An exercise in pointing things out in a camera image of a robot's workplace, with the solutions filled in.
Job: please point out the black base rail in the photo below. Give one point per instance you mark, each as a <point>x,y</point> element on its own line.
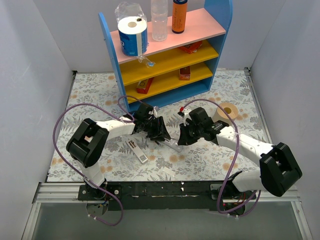
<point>162,195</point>

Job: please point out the blue wrapped toilet paper roll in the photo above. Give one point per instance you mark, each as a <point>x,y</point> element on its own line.
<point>132,27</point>

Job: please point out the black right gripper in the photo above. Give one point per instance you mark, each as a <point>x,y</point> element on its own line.
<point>191,132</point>

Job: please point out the white battery cover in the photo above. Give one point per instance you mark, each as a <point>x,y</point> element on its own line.
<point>169,172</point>

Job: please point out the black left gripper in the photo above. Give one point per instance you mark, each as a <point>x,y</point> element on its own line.
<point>155,127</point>

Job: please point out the orange box shelf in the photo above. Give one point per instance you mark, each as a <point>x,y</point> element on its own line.
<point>185,73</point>
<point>192,47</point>

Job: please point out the orange bottle black cap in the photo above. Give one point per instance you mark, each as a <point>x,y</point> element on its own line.
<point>179,12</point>

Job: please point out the orange box top shelf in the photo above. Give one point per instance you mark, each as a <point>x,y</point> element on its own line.
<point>192,47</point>

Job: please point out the small plastic wrapper scrap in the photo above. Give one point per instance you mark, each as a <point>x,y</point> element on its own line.
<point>144,60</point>

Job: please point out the small white display remote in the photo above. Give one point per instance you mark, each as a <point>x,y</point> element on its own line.
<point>173,144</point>

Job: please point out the long white remote control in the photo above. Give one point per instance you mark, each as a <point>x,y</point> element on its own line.
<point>137,151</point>

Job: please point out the clear plastic water bottle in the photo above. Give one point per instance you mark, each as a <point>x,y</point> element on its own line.
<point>159,20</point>

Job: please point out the orange box middle shelf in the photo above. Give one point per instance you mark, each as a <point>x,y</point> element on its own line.
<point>185,73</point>

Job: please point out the blue shelf unit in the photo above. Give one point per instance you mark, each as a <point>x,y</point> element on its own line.
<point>209,24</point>

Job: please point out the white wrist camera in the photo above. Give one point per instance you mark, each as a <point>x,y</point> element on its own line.
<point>154,111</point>
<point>185,114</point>

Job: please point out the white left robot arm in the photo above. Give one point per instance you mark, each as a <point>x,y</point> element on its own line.
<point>88,141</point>

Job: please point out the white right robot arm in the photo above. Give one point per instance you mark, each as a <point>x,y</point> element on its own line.
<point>278,168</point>

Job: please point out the red box lower shelf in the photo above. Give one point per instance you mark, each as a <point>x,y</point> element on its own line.
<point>143,86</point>

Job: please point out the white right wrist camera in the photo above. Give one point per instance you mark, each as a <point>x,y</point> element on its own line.
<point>185,114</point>

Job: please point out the floral table mat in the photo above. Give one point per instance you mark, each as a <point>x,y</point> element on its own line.
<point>95,96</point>

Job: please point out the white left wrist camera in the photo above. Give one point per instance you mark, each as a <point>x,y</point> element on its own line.
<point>154,111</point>

